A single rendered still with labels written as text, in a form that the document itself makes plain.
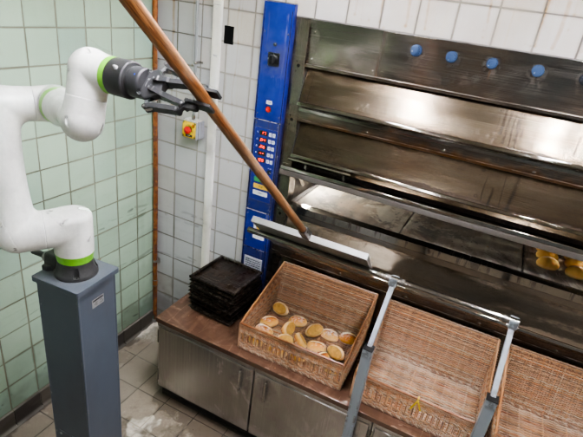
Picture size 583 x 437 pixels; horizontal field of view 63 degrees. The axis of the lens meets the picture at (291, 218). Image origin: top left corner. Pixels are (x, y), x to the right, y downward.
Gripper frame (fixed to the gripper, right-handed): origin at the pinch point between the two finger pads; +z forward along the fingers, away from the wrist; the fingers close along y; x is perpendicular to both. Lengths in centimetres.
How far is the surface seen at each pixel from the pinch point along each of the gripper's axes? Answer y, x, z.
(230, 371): 69, -150, -23
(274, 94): -61, -105, -43
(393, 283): 5, -115, 41
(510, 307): -10, -154, 90
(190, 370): 79, -158, -47
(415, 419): 53, -142, 66
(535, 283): -22, -143, 96
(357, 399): 55, -130, 42
